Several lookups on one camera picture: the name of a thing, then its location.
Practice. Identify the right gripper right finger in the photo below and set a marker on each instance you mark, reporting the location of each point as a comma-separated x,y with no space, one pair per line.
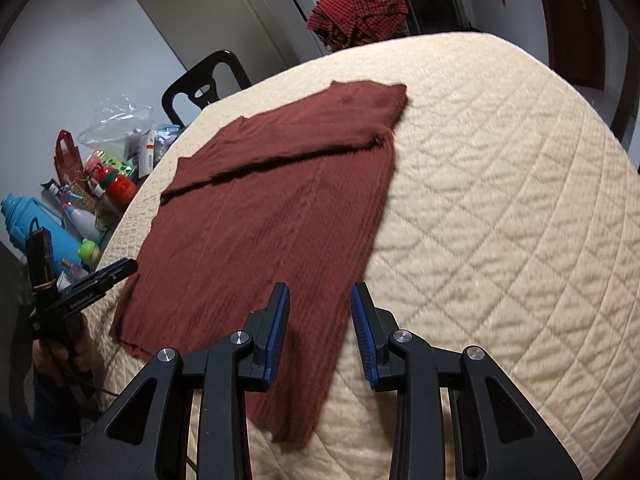
496,432

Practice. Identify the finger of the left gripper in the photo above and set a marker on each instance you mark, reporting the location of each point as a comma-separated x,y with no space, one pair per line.
94,287

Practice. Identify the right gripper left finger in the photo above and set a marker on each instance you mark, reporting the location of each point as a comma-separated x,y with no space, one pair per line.
185,410

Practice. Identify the rust red knit sweater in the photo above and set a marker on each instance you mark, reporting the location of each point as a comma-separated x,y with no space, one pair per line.
293,195

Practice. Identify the left hand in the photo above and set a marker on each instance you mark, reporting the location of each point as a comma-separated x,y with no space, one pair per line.
76,352

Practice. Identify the green frog toy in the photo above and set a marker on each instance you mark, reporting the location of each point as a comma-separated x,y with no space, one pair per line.
89,252

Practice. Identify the red drink bottle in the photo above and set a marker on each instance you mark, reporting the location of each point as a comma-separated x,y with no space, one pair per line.
120,190

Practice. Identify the white medicine box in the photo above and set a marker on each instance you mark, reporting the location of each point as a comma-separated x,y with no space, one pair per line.
146,152

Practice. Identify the clear plastic bag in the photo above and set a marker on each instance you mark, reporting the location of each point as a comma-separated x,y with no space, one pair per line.
116,127

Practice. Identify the beige quilted table cover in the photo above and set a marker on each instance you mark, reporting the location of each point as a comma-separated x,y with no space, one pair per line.
512,222

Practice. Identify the dark wooden chair left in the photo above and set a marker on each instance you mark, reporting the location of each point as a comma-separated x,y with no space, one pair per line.
199,84

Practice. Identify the grey cabinet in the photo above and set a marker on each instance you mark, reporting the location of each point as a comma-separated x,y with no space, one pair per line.
267,36

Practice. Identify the red checkered shirt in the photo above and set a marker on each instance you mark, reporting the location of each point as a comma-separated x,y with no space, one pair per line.
343,24

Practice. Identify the dark brown door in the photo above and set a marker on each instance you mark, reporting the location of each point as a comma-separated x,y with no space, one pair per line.
576,41

